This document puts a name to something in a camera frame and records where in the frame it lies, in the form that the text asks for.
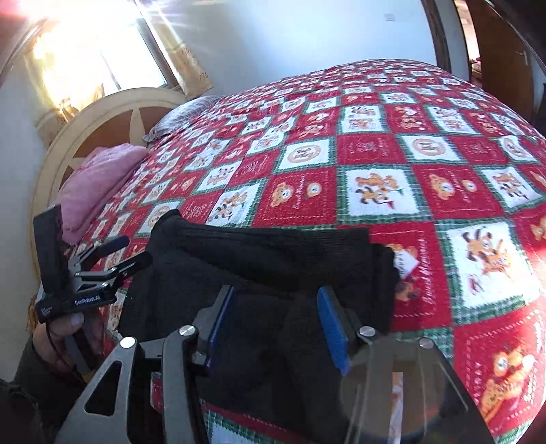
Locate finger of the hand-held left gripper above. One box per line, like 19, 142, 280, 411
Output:
82, 252, 153, 285
70, 236, 131, 273

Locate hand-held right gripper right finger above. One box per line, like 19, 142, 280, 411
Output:
316, 286, 489, 444

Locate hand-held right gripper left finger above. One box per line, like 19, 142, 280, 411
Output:
55, 285, 236, 444

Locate black pants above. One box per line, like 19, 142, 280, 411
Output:
117, 209, 402, 432

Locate person's left forearm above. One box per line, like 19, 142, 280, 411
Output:
0, 337, 90, 444

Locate person's left hand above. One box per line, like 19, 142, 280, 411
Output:
32, 314, 86, 377

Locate pink pillow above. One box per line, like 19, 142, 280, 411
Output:
57, 144, 148, 246

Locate cream wooden headboard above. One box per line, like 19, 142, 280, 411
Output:
32, 87, 188, 291

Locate grey striped pillow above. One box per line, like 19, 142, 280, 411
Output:
143, 95, 222, 143

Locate red green printed blanket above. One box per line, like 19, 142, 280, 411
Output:
70, 59, 546, 444

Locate window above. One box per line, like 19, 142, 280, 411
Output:
34, 0, 171, 99

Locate yellow curtain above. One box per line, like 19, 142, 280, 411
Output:
151, 0, 214, 97

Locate brown wooden door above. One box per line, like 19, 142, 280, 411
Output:
467, 0, 536, 124

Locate dark door frame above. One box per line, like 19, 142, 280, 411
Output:
420, 0, 470, 80

